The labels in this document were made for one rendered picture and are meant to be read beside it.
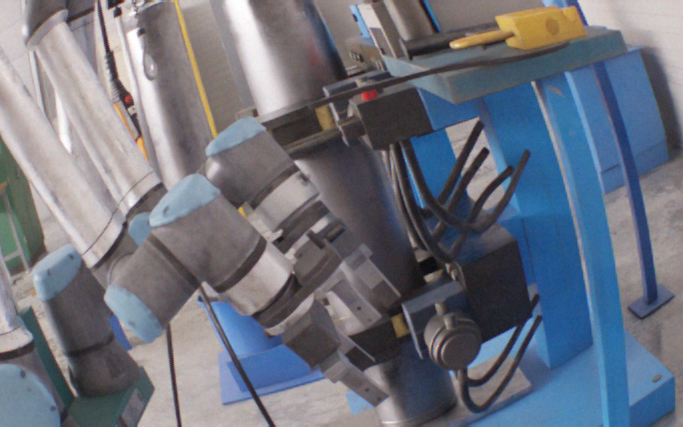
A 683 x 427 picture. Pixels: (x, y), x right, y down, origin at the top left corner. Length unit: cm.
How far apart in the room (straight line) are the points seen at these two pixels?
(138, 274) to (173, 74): 260
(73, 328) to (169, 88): 210
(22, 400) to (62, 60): 76
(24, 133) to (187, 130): 252
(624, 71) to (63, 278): 346
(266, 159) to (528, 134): 103
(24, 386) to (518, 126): 173
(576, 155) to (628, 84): 311
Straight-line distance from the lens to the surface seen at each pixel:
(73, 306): 195
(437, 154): 306
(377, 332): 258
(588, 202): 182
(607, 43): 180
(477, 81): 172
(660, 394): 244
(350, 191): 266
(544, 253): 278
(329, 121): 258
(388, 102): 208
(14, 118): 149
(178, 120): 396
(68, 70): 186
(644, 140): 495
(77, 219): 150
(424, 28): 214
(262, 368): 409
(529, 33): 179
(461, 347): 232
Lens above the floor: 125
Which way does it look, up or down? 10 degrees down
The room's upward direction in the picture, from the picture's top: 20 degrees counter-clockwise
